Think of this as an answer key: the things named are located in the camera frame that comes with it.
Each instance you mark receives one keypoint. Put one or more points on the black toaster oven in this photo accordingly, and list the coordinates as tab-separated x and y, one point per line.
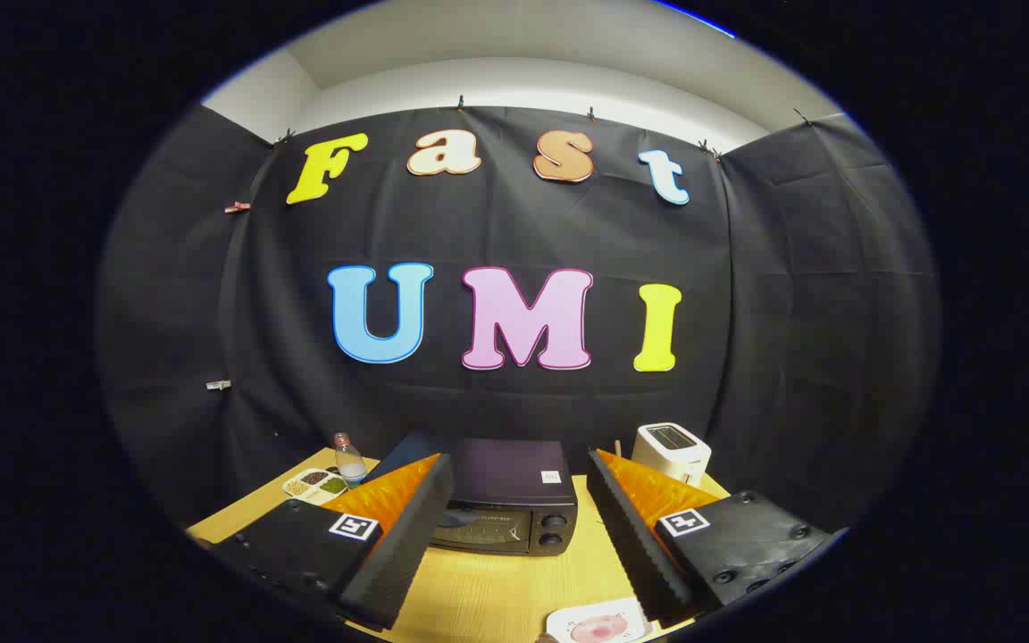
506	473

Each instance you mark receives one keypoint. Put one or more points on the white divided snack tray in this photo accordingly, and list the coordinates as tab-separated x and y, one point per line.
313	485

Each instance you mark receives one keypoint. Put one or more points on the pink meat slice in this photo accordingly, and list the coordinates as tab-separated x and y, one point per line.
598	630

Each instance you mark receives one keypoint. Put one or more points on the clear plastic water bottle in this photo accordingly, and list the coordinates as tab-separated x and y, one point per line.
349	464

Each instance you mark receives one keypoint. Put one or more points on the white square plate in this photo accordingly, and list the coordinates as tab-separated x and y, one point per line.
561	621

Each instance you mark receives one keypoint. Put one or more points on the white toaster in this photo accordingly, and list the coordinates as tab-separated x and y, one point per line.
671	451

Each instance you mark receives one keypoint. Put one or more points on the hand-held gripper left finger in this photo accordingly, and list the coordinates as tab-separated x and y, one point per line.
407	536

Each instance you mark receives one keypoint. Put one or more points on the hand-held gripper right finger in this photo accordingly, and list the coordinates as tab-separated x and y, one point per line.
631	536

